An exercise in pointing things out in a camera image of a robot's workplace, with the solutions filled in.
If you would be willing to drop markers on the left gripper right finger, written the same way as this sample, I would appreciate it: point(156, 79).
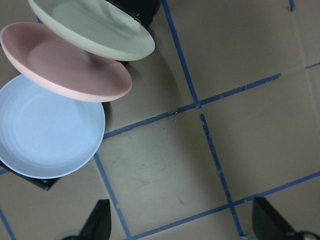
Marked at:
point(268, 224)

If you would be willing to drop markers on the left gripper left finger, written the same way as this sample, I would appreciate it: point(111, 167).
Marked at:
point(98, 225)

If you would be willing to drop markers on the blue plate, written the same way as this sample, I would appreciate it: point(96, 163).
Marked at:
point(44, 135)

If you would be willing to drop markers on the pink plate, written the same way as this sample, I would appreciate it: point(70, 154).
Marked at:
point(60, 67)

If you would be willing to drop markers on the cream plate in rack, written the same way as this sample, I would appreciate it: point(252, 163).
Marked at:
point(96, 26)

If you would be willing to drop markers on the black dish rack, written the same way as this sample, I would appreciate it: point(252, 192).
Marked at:
point(142, 11)

